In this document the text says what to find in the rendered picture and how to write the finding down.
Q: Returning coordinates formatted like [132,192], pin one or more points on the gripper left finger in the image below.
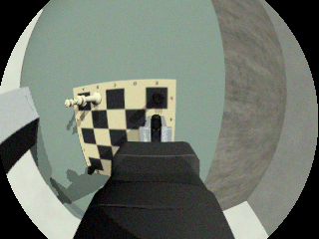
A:
[146,132]

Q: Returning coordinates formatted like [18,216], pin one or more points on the black and cream chessboard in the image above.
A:
[125,106]

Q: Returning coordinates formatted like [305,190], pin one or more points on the white queen chess piece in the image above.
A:
[70,103]

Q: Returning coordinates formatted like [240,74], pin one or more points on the white chess king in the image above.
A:
[95,99]

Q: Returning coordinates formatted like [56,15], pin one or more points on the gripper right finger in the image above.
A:
[165,132]

